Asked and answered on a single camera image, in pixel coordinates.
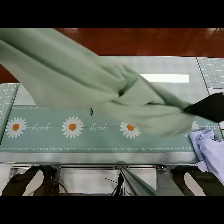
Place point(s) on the pale green shirt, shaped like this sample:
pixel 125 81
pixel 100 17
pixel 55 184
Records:
pixel 66 73

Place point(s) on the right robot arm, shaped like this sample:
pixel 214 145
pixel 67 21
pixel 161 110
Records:
pixel 210 108

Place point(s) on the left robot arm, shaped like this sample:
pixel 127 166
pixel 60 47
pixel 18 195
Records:
pixel 18 183

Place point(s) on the light blue garment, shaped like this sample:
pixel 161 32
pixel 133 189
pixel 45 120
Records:
pixel 210 150

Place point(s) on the silver frame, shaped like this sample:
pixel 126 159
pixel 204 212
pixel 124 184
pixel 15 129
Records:
pixel 141 187

